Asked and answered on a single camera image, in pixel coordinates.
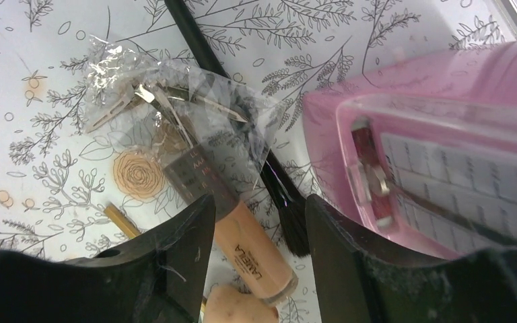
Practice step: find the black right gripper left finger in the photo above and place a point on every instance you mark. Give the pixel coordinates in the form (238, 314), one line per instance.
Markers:
(158, 276)

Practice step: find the pink stand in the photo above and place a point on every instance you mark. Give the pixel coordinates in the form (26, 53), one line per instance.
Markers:
(424, 152)

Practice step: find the beige makeup sponge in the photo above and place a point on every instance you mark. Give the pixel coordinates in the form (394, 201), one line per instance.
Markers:
(226, 304)

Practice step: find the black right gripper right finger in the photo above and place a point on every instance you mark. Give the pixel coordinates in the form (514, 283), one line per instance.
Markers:
(361, 276)

